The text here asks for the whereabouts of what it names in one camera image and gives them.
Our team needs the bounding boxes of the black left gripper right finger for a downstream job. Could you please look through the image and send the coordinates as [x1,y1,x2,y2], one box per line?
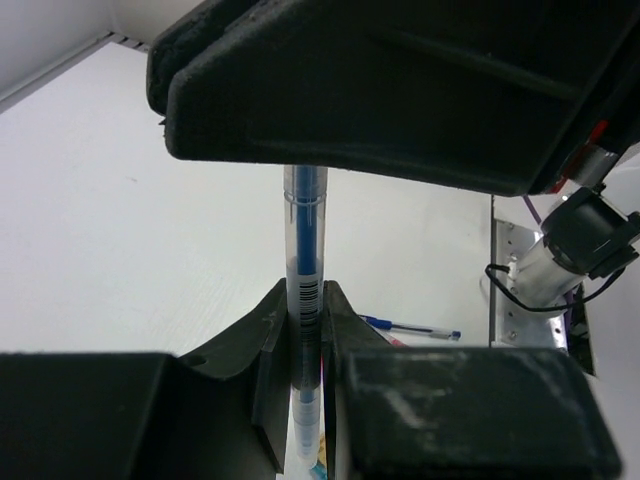
[321,281,623,479]

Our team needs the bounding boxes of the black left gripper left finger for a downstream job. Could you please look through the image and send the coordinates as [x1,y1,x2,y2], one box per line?
[1,282,290,479]

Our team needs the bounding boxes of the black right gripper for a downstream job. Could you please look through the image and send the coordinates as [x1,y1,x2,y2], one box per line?
[549,1,639,193]

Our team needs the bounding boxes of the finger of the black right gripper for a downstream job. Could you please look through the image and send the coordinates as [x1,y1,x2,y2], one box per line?
[146,1,635,196]

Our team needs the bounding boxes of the teal blue pen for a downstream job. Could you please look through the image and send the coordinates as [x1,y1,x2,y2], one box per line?
[309,462,328,480]

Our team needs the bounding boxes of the clear blue gel pen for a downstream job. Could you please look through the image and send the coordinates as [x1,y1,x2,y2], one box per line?
[283,166,328,470]

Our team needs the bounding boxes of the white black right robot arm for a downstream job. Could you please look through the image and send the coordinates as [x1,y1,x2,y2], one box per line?
[146,1,639,278]

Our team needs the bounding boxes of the red pen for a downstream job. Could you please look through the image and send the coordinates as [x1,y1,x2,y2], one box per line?
[383,333,407,347]

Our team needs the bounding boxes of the blue ballpoint pen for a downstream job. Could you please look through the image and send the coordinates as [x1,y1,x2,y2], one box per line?
[360,315,462,341]

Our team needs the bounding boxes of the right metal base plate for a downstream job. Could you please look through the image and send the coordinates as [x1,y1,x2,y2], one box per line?
[483,213,583,354]

